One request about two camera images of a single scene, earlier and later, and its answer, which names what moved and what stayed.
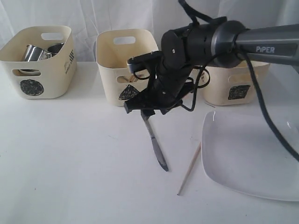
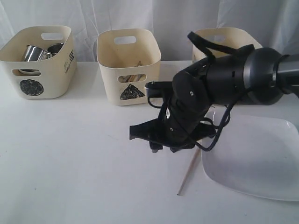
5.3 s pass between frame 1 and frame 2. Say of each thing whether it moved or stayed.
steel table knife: moved
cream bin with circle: stayed
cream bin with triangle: stayed
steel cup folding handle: stayed
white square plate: stayed
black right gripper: moved
